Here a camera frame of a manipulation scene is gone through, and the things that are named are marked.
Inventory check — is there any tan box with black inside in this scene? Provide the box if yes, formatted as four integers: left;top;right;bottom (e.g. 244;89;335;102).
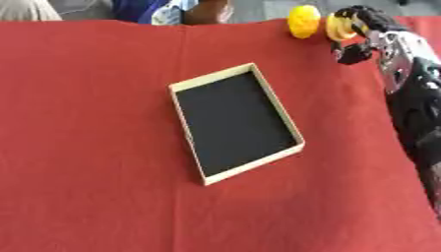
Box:
166;62;307;187

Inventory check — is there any yellow toy lemon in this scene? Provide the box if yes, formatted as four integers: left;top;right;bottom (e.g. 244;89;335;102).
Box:
285;4;323;40

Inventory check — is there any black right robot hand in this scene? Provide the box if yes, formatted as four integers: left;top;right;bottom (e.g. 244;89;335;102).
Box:
329;5;410;66

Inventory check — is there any person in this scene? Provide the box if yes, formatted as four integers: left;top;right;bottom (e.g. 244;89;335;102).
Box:
110;0;236;27

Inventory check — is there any yellow toy banana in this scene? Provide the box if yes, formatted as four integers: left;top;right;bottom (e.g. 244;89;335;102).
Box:
324;12;371;42

